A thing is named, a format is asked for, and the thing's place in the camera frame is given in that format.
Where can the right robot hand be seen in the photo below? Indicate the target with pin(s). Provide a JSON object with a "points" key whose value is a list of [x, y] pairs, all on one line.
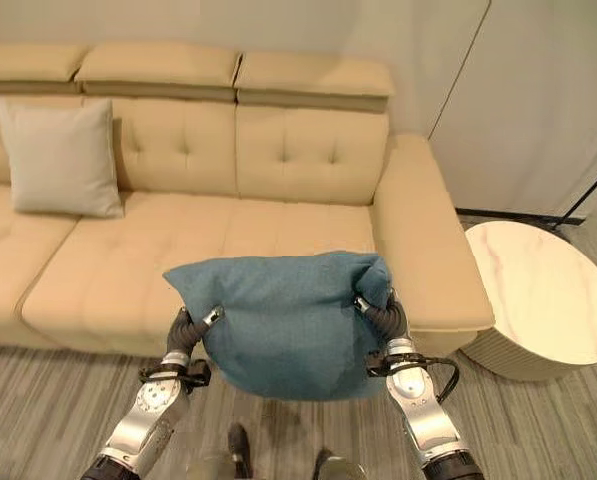
{"points": [[387, 321]]}

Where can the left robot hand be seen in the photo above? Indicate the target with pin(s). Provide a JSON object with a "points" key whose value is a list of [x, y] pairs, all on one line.
{"points": [[184, 336]]}

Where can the teal blue cushion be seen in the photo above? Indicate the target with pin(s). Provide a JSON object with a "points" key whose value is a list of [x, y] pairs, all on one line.
{"points": [[283, 325]]}

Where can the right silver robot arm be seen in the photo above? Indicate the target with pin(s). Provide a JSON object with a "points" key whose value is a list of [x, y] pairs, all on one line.
{"points": [[423, 407]]}

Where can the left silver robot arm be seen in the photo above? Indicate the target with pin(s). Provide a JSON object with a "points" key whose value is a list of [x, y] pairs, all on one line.
{"points": [[140, 417]]}

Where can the beige leather sofa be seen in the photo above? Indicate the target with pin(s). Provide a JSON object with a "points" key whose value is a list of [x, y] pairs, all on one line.
{"points": [[203, 190]]}

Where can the left dark robot foot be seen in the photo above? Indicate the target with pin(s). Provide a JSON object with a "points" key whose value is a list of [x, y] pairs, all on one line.
{"points": [[239, 447]]}

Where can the round white marble side table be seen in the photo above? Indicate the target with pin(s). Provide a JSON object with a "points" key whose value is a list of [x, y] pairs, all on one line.
{"points": [[533, 300]]}

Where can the light grey cushion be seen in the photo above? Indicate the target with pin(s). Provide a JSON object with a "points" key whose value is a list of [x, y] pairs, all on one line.
{"points": [[60, 160]]}

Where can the black floor lamp stand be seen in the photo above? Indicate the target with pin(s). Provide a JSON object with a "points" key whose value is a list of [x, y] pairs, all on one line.
{"points": [[580, 195]]}

